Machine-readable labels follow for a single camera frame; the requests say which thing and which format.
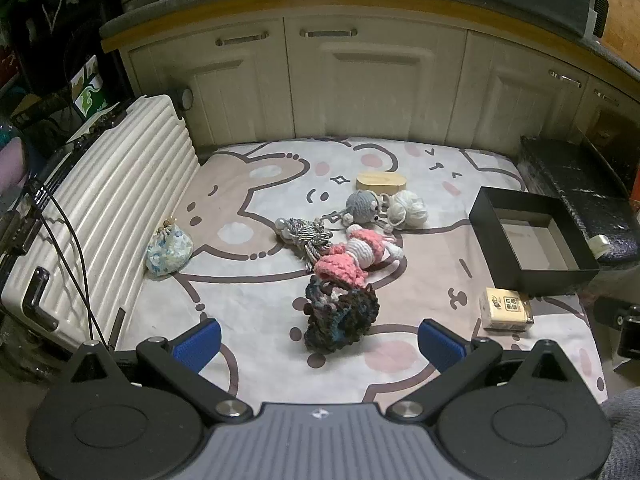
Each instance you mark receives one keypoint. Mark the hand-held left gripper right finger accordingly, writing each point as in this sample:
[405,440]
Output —
[441,346]

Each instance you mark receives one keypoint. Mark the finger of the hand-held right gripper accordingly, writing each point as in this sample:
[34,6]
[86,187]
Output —
[620,312]
[630,345]

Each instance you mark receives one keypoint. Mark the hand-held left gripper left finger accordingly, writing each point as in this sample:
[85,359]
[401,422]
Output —
[197,344]

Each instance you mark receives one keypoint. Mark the floral fabric pouch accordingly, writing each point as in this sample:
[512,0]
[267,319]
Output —
[167,255]

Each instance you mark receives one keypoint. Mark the dark brown blue crochet piece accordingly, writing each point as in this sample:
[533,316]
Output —
[337,317]

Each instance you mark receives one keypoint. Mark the black cardboard box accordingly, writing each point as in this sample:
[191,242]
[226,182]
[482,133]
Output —
[505,255]

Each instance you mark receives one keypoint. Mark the pink crochet doll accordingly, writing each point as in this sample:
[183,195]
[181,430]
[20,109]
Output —
[357,255]

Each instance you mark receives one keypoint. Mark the white yarn ball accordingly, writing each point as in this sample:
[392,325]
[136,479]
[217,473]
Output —
[407,207]

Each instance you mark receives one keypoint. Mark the grey crochet mouse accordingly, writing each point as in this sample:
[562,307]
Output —
[362,205]

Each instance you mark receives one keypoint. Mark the wooden block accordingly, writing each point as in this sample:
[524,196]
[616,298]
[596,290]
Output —
[380,182]

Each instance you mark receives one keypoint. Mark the yellow tissue packet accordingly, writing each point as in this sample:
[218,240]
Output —
[505,310]

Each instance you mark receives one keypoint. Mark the printed cartoon blanket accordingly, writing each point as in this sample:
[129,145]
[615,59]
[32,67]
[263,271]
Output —
[240,280]

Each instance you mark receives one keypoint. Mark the person's grey clothing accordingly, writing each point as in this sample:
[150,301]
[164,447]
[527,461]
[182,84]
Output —
[625,440]

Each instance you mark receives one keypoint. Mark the white ribbed suitcase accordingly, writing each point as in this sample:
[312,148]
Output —
[125,185]

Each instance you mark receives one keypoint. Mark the purple cloth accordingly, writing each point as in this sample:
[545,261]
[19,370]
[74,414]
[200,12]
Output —
[11,165]

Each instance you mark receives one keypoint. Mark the cream cabinet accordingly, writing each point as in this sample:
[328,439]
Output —
[380,90]

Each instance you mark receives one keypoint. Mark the green white carton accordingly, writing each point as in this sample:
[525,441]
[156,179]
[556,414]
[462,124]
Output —
[90,92]

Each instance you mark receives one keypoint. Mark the white appliance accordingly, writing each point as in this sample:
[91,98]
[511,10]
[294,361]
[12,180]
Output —
[597,12]

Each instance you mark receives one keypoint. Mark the grey countertop with wooden edge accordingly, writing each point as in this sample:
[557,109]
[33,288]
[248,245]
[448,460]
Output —
[210,7]

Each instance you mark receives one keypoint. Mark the dark cluttered shelf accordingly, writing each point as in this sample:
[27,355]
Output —
[45,35]

